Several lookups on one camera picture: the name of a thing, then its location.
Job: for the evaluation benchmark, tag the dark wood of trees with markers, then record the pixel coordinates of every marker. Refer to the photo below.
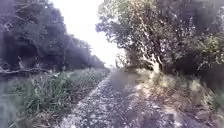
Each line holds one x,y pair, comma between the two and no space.
36,40

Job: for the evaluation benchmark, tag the grey gravelly path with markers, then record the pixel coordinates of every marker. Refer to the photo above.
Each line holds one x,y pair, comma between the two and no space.
113,106

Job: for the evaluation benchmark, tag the tall weedy grass verge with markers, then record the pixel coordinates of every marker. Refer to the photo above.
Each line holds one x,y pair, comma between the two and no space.
50,93

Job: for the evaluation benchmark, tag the dry leafy verge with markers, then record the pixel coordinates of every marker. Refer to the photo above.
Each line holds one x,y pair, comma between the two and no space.
186,96

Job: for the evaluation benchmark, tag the large leafy trees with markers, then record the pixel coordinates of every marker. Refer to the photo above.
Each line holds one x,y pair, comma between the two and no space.
160,33

